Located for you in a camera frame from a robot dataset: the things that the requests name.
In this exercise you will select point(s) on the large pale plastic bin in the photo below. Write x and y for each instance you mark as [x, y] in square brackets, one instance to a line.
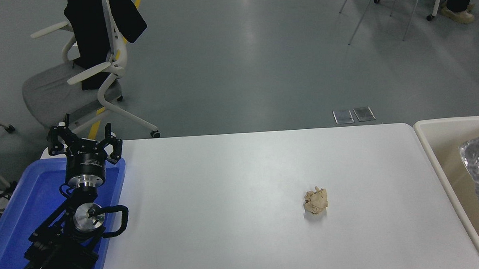
[447, 145]

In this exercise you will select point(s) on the black jacket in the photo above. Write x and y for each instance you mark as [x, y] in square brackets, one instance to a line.
[89, 35]

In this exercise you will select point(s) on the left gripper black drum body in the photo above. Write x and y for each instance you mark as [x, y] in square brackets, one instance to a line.
[85, 162]

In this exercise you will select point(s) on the crumpled tan paper ball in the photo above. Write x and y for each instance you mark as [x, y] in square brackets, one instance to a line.
[316, 201]

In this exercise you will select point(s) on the metal floor plate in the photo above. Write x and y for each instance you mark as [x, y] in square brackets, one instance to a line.
[343, 116]
[364, 114]

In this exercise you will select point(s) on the blue plastic tray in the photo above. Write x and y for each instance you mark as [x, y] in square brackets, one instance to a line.
[37, 195]

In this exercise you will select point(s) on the grey office chair white frame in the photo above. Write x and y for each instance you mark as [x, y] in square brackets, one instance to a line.
[51, 88]

